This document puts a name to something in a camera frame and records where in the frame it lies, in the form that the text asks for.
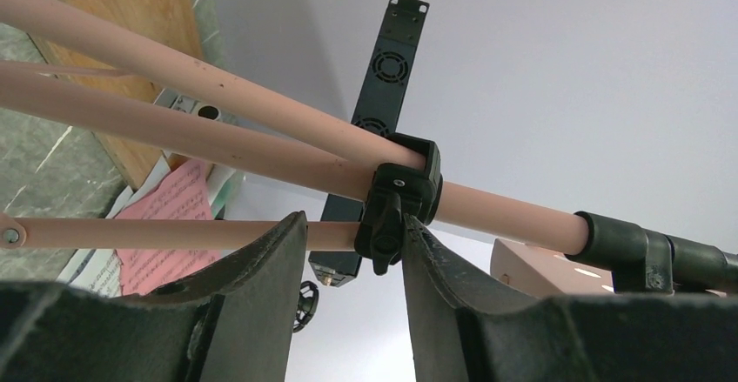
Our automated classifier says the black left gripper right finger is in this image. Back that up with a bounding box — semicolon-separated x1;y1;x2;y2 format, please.
401;216;737;381

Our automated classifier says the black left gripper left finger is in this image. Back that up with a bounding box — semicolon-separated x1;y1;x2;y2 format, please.
1;212;307;381

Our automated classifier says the pink sheet music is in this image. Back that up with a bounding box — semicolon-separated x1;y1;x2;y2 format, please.
115;159;221;296

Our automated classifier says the white sheet music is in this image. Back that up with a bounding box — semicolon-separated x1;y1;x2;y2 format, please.
56;157;171;298

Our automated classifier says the pink music stand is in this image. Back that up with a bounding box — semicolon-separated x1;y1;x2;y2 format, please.
0;0;738;300

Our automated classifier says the black tripod mic stand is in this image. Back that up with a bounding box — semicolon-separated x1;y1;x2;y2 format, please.
292;280;319;333

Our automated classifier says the white microphone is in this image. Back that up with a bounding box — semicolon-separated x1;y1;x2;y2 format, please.
206;164;235;204

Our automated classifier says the wooden board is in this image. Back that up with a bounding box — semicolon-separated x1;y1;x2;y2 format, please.
29;0;204;191

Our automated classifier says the grey unit support bracket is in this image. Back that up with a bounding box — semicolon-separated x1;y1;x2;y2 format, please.
153;88;238;125

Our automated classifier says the dark rack-mount audio unit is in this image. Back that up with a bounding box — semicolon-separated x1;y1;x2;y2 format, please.
308;0;429;287

